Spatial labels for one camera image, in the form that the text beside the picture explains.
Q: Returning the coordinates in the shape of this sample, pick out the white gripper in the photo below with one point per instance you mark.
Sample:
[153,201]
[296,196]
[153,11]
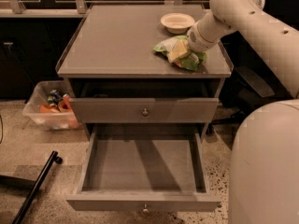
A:
[196,41]

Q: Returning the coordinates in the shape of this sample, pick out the green rice chip bag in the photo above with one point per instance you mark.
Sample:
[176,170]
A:
[191,61]

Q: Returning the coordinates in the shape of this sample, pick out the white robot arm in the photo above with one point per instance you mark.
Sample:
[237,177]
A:
[264,169]

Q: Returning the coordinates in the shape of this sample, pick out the grey drawer cabinet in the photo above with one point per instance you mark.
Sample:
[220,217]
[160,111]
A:
[116,42]

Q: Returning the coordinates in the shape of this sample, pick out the grey top drawer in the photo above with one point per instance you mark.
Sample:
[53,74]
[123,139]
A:
[122,101]

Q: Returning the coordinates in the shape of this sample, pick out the open grey middle drawer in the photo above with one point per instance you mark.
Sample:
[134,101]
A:
[129,165]

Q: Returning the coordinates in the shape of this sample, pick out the white paper bowl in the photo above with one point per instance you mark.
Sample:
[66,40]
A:
[177,23]

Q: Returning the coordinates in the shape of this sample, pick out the round brass top knob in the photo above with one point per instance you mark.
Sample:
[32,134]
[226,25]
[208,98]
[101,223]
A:
[145,112]

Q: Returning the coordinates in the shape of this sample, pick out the round brass knob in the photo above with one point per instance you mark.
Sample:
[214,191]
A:
[145,210]
[145,112]

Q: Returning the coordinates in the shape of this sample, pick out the black office chair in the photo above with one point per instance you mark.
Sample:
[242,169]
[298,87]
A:
[251,84]

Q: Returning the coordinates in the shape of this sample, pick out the orange snack packages in bin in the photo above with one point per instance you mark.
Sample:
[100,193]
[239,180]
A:
[60,110]

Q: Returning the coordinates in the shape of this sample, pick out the clear plastic storage bin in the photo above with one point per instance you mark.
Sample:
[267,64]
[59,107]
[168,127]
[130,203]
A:
[39,97]

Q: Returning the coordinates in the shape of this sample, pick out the round brass middle knob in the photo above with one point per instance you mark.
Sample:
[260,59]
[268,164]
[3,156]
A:
[145,210]

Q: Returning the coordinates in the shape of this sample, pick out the black metal stand leg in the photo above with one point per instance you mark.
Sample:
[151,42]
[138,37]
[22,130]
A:
[33,186]

